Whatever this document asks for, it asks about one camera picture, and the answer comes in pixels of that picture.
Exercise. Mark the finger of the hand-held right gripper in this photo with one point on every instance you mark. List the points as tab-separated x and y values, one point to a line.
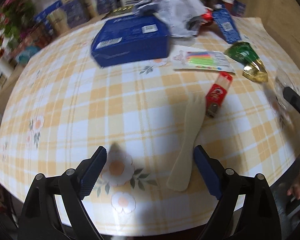
296	102

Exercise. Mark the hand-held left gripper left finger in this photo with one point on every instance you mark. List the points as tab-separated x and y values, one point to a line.
93	172

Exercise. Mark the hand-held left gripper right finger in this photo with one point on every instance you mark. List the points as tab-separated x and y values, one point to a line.
207	172

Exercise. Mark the clear plastic wrapper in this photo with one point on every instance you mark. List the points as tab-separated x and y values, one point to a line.
281	90

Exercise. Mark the cream plastic cake knife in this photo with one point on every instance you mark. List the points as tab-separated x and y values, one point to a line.
187	142

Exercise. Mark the green and gold wrapper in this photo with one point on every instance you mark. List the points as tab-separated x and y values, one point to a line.
247	57

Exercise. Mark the colourful candle packet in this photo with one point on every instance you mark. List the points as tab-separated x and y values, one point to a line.
205	60

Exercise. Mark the narrow blue carton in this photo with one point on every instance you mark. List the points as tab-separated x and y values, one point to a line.
226	25

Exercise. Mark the crushed red drink can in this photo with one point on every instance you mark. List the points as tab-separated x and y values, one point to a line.
207	17

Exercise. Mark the blue cardboard box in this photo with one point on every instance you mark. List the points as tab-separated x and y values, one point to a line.
132	37

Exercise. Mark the white plastic bag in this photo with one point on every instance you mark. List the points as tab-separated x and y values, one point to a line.
175	10

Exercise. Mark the yellow plaid floral tablecloth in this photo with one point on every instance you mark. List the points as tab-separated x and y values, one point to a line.
90	105

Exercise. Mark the small blue printed box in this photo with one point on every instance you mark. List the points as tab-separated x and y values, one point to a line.
238	8

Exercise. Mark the red paper cup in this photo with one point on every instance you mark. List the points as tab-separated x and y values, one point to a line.
227	3

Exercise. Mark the gold and blue gift box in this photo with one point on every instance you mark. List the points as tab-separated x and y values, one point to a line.
100	0
70	15

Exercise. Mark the gold ornate tray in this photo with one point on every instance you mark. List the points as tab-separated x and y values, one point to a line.
121	10

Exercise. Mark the pink artificial blossom branches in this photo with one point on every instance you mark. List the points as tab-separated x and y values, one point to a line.
15	10

